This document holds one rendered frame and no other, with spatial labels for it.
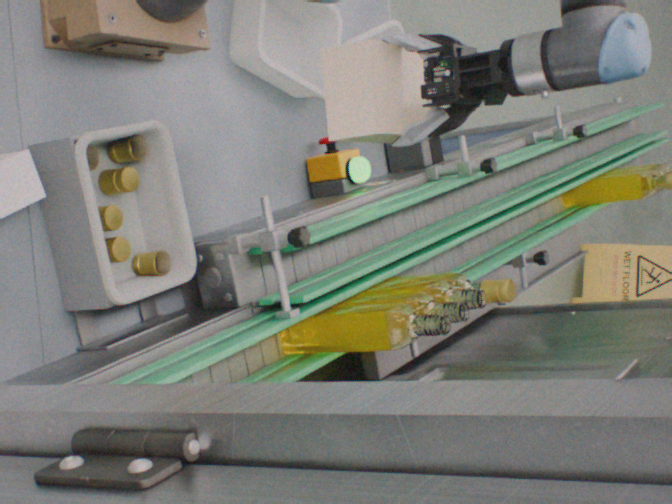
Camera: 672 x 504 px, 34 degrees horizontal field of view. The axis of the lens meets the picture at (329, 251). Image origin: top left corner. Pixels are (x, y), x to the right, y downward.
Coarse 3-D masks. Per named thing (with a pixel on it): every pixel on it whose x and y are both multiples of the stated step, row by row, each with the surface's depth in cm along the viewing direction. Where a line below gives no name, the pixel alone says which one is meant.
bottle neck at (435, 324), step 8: (416, 320) 149; (424, 320) 148; (432, 320) 148; (440, 320) 147; (448, 320) 149; (416, 328) 149; (424, 328) 148; (432, 328) 148; (440, 328) 147; (448, 328) 149; (416, 336) 150
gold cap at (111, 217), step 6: (102, 210) 143; (108, 210) 143; (114, 210) 144; (120, 210) 145; (102, 216) 143; (108, 216) 143; (114, 216) 144; (120, 216) 145; (102, 222) 143; (108, 222) 143; (114, 222) 144; (120, 222) 145; (102, 228) 144; (108, 228) 143; (114, 228) 144
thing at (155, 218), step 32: (128, 128) 144; (160, 128) 149; (160, 160) 151; (96, 192) 148; (128, 192) 153; (160, 192) 152; (96, 224) 138; (128, 224) 152; (160, 224) 153; (192, 256) 152; (128, 288) 145; (160, 288) 146
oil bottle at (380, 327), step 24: (336, 312) 155; (360, 312) 152; (384, 312) 150; (408, 312) 150; (288, 336) 159; (312, 336) 157; (336, 336) 155; (360, 336) 152; (384, 336) 150; (408, 336) 150
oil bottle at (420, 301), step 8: (352, 296) 164; (360, 296) 163; (368, 296) 162; (376, 296) 161; (384, 296) 160; (392, 296) 158; (400, 296) 157; (408, 296) 156; (416, 296) 156; (424, 296) 156; (336, 304) 161; (344, 304) 160; (352, 304) 159; (360, 304) 159; (368, 304) 158; (408, 304) 154; (416, 304) 154; (424, 304) 154; (416, 312) 154; (424, 312) 154
